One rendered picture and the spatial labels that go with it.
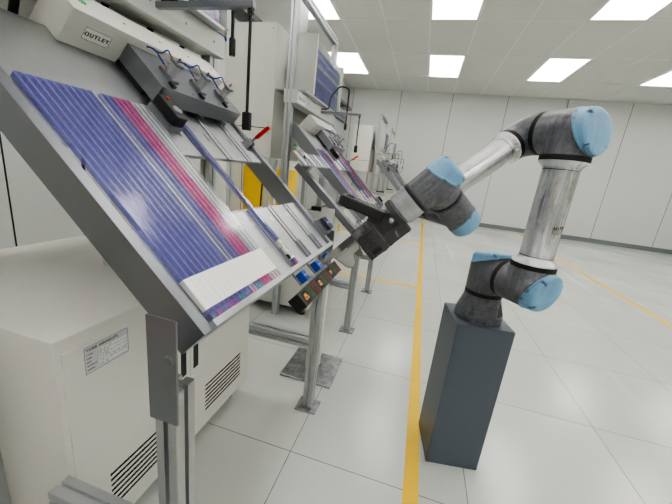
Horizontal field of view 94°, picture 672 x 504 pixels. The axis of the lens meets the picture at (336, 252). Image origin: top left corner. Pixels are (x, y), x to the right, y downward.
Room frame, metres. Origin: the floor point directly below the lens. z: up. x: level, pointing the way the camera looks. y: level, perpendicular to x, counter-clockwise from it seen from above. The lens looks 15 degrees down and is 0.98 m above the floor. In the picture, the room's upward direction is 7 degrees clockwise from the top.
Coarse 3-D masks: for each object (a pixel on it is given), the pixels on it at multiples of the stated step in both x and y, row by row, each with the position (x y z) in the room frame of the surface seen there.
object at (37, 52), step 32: (0, 32) 0.60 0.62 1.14; (32, 32) 0.67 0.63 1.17; (0, 64) 0.54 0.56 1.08; (32, 64) 0.60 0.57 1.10; (64, 64) 0.67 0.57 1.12; (96, 64) 0.77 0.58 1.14; (128, 96) 0.77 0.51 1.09; (192, 128) 0.91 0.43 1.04; (224, 128) 1.10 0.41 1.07; (224, 160) 0.94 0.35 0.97; (256, 160) 1.12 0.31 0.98
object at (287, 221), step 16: (272, 208) 0.93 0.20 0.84; (288, 208) 1.04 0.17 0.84; (256, 224) 0.79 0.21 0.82; (272, 224) 0.86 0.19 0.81; (288, 224) 0.95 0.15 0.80; (304, 224) 1.04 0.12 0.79; (256, 240) 0.74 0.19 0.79; (272, 240) 0.80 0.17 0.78; (288, 240) 0.87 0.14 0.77; (304, 240) 0.95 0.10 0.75; (320, 240) 1.05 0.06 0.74; (272, 256) 0.74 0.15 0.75; (304, 256) 0.87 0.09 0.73; (208, 320) 0.45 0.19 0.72
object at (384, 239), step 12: (396, 216) 0.69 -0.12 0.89; (372, 228) 0.71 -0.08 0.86; (384, 228) 0.72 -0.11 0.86; (396, 228) 0.71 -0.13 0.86; (408, 228) 0.70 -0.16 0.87; (360, 240) 0.72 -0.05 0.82; (372, 240) 0.72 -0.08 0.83; (384, 240) 0.71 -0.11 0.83; (396, 240) 0.71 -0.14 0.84; (372, 252) 0.71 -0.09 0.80
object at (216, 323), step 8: (320, 248) 0.95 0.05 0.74; (312, 256) 0.86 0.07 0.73; (296, 264) 0.76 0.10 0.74; (304, 264) 0.81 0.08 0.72; (288, 272) 0.70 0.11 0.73; (272, 280) 0.63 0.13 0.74; (280, 280) 0.65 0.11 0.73; (264, 288) 0.59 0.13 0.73; (272, 288) 0.68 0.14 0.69; (248, 296) 0.53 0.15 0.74; (256, 296) 0.55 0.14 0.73; (240, 304) 0.50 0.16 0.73; (248, 304) 0.54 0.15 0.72; (224, 312) 0.46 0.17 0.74; (232, 312) 0.47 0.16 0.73; (216, 320) 0.44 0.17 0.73; (224, 320) 0.45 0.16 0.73; (216, 328) 0.47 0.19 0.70
